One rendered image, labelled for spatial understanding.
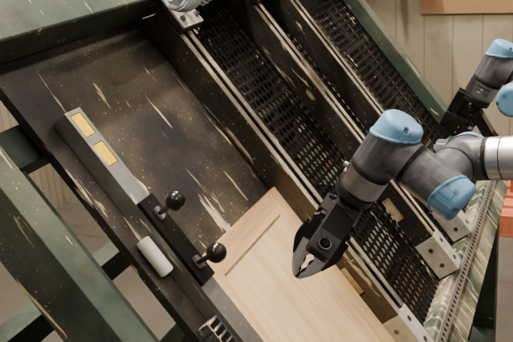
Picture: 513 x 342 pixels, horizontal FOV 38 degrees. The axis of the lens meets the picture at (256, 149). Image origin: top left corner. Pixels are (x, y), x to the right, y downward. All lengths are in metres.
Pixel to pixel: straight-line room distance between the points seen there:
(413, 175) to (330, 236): 0.17
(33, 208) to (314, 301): 0.74
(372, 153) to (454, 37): 4.87
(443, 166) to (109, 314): 0.59
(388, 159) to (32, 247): 0.60
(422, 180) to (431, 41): 4.91
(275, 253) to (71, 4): 0.70
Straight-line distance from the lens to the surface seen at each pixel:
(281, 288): 1.69
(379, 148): 1.23
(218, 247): 1.36
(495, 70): 1.94
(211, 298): 1.47
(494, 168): 1.31
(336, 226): 1.27
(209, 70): 1.86
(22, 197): 1.29
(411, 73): 3.14
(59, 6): 1.58
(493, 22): 6.03
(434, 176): 1.22
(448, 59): 6.12
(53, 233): 1.29
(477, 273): 2.53
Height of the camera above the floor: 2.02
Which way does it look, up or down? 18 degrees down
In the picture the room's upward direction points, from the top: 4 degrees counter-clockwise
